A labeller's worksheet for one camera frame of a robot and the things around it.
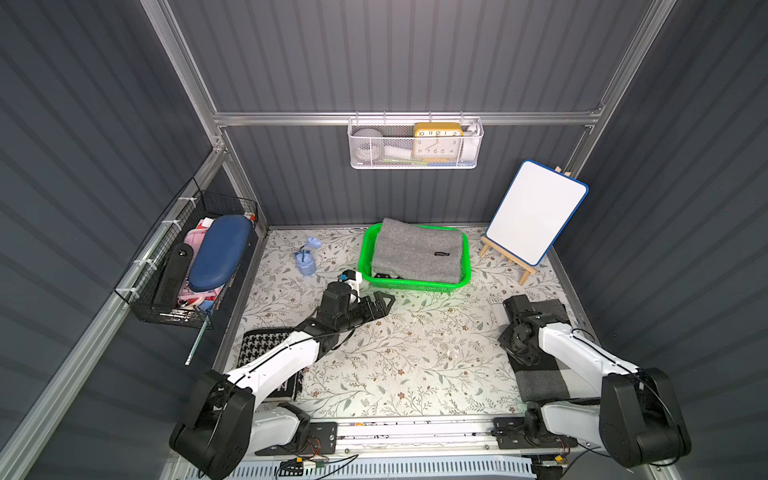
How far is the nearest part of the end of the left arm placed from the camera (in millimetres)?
658

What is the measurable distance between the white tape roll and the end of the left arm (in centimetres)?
41

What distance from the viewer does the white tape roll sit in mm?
843

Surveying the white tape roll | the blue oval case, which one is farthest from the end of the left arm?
the white tape roll

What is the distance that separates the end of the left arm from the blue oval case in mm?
218

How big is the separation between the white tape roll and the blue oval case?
0.38 m

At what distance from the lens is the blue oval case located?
0.63 metres
